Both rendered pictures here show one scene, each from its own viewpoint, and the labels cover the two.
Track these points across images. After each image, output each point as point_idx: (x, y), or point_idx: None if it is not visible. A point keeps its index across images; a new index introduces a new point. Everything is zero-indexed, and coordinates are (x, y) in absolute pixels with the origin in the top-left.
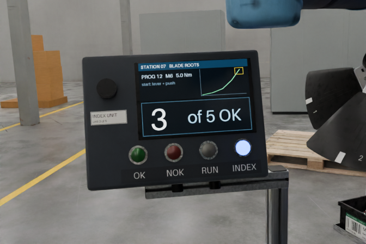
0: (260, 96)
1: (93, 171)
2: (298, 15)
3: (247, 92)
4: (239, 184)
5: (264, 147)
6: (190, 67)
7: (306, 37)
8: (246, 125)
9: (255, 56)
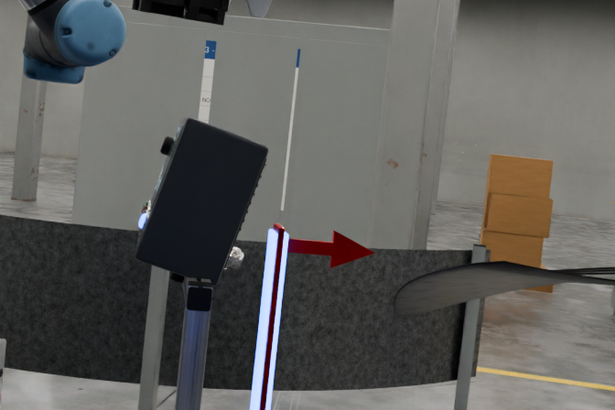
0: (167, 169)
1: None
2: (29, 70)
3: (167, 164)
4: (185, 287)
5: (145, 226)
6: (178, 132)
7: None
8: (154, 199)
9: (184, 124)
